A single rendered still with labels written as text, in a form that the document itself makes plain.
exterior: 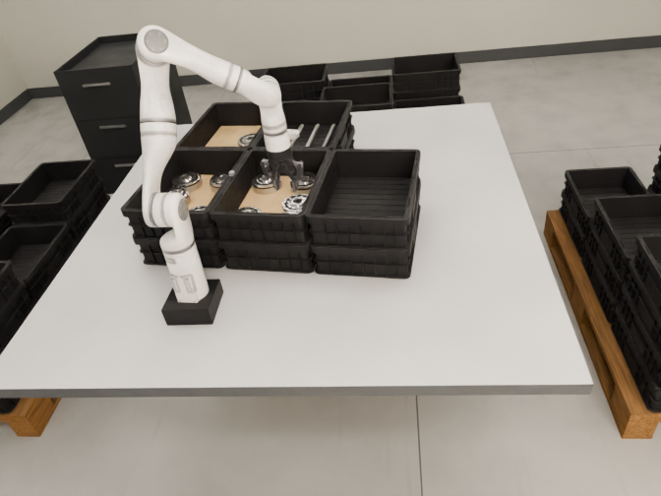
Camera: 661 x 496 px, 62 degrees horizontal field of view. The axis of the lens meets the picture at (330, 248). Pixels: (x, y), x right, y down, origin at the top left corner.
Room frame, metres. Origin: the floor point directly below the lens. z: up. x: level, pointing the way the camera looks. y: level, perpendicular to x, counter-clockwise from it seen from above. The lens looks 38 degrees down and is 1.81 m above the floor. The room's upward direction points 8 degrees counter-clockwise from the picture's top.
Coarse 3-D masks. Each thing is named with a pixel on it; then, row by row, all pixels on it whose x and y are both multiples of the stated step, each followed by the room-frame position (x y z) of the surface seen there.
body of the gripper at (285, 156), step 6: (288, 150) 1.47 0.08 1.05; (270, 156) 1.46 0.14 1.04; (276, 156) 1.45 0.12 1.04; (282, 156) 1.45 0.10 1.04; (288, 156) 1.46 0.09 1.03; (270, 162) 1.49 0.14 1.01; (276, 162) 1.48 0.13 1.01; (282, 162) 1.48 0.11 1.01; (288, 162) 1.47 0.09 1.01; (288, 168) 1.47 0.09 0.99
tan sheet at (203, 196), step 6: (204, 180) 1.76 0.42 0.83; (204, 186) 1.72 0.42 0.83; (192, 192) 1.69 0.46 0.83; (198, 192) 1.68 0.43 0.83; (204, 192) 1.68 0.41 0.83; (210, 192) 1.67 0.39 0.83; (192, 198) 1.65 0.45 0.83; (198, 198) 1.64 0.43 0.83; (204, 198) 1.64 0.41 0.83; (210, 198) 1.63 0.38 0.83; (192, 204) 1.61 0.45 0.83; (198, 204) 1.60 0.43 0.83; (204, 204) 1.60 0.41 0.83
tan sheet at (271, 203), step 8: (288, 184) 1.65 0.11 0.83; (248, 192) 1.63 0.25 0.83; (280, 192) 1.60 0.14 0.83; (288, 192) 1.60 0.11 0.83; (248, 200) 1.58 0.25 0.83; (256, 200) 1.57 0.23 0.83; (264, 200) 1.57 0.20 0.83; (272, 200) 1.56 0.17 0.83; (280, 200) 1.55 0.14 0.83; (264, 208) 1.52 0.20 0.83; (272, 208) 1.51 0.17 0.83; (280, 208) 1.51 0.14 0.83
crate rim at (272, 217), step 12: (240, 168) 1.62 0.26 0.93; (312, 192) 1.41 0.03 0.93; (216, 204) 1.42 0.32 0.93; (216, 216) 1.37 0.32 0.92; (228, 216) 1.36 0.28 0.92; (240, 216) 1.35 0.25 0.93; (252, 216) 1.34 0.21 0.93; (264, 216) 1.33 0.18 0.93; (276, 216) 1.31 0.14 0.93; (288, 216) 1.30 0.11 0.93; (300, 216) 1.30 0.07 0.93
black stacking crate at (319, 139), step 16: (288, 112) 2.12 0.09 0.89; (304, 112) 2.10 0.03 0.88; (320, 112) 2.08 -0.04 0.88; (336, 112) 2.06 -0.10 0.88; (288, 128) 2.10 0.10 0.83; (304, 128) 2.07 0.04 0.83; (320, 128) 2.05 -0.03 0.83; (336, 128) 2.03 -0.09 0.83; (352, 128) 2.02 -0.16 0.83; (304, 144) 1.93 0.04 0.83; (320, 144) 1.91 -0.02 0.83
